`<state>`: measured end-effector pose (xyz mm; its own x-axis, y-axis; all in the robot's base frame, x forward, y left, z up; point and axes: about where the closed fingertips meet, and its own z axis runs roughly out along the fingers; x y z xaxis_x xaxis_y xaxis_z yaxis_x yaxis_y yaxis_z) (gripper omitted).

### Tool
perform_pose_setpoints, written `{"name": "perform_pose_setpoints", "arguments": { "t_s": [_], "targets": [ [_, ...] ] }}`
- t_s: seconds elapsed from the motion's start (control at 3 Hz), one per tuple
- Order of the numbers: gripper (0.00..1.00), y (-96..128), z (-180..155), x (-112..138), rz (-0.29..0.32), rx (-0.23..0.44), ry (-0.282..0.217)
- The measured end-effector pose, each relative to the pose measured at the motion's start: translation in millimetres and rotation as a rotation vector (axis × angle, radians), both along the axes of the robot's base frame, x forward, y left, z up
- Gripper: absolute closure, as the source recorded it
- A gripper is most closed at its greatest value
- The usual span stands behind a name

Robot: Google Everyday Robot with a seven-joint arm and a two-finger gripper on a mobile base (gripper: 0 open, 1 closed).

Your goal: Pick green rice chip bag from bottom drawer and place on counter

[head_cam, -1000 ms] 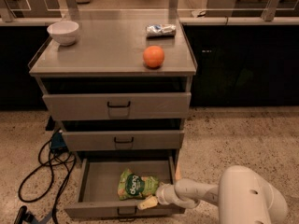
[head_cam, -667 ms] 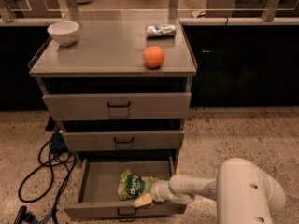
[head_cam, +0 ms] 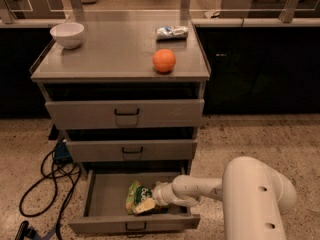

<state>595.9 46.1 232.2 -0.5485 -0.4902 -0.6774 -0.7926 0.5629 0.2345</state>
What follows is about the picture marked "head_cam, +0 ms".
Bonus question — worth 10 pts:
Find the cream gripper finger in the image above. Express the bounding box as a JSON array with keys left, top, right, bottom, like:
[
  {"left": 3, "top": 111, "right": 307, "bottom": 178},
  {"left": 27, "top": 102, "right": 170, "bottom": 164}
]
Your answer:
[{"left": 133, "top": 197, "right": 156, "bottom": 214}]

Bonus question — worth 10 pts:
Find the green rice chip bag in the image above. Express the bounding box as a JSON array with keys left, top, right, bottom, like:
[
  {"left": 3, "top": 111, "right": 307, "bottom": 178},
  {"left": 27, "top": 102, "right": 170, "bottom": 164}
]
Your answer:
[{"left": 125, "top": 180, "right": 169, "bottom": 215}]

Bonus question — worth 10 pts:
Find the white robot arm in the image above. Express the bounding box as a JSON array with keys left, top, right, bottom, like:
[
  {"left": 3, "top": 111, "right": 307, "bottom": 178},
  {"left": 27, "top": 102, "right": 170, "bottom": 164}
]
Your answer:
[{"left": 133, "top": 157, "right": 297, "bottom": 240}]

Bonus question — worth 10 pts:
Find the grey bottom drawer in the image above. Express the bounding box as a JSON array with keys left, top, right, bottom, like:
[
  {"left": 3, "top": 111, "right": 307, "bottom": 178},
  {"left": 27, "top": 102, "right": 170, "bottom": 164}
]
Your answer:
[{"left": 69, "top": 170, "right": 200, "bottom": 235}]

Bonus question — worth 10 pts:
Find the grey drawer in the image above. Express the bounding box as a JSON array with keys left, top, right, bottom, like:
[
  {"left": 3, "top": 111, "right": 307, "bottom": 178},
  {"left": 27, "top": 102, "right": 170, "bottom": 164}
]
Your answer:
[
  {"left": 46, "top": 83, "right": 204, "bottom": 130},
  {"left": 69, "top": 170, "right": 200, "bottom": 235},
  {"left": 67, "top": 127, "right": 197, "bottom": 162}
]

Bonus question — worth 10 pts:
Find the grey top drawer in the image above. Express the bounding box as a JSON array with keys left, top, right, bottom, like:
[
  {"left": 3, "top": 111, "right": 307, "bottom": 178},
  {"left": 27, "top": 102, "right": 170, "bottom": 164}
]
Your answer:
[{"left": 46, "top": 83, "right": 204, "bottom": 130}]

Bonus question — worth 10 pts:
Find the grey middle drawer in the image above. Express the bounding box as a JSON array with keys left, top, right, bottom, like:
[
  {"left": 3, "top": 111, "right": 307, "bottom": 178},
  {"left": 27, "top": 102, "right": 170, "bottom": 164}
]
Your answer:
[{"left": 67, "top": 127, "right": 197, "bottom": 162}]

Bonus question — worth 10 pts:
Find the grey drawer cabinet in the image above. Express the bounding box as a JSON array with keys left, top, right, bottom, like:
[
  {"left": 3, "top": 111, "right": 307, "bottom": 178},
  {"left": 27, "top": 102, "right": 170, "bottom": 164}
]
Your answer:
[{"left": 32, "top": 11, "right": 210, "bottom": 173}]

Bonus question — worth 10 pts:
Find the blue power box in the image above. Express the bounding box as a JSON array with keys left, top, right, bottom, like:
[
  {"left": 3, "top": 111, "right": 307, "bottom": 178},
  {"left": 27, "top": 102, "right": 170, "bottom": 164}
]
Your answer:
[{"left": 53, "top": 141, "right": 71, "bottom": 163}]

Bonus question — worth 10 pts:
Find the black tool on floor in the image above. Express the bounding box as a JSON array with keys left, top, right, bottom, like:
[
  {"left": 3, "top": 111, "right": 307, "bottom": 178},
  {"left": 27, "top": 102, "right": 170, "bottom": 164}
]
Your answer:
[{"left": 14, "top": 220, "right": 42, "bottom": 240}]

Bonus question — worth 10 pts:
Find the orange fruit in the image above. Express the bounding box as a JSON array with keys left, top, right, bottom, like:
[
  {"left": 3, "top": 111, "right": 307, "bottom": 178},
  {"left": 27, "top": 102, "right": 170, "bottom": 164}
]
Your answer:
[{"left": 152, "top": 49, "right": 176, "bottom": 73}]

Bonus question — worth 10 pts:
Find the silver blue snack packet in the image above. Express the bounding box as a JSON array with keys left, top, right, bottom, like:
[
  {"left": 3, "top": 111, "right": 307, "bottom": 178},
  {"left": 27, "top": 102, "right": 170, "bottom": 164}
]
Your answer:
[{"left": 155, "top": 26, "right": 188, "bottom": 41}]

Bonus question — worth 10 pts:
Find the white ceramic bowl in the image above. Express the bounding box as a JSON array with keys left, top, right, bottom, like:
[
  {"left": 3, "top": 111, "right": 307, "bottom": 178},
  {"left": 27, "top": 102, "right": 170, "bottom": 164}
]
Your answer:
[{"left": 50, "top": 23, "right": 84, "bottom": 49}]

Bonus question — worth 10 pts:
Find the glass partition with posts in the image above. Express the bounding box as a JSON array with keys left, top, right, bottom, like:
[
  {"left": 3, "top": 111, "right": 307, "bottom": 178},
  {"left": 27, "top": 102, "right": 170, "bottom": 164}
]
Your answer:
[{"left": 1, "top": 0, "right": 320, "bottom": 27}]

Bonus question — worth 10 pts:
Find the black floor cable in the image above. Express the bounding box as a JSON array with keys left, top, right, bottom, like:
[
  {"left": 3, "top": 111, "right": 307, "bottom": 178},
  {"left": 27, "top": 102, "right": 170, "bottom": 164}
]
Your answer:
[{"left": 18, "top": 148, "right": 82, "bottom": 240}]

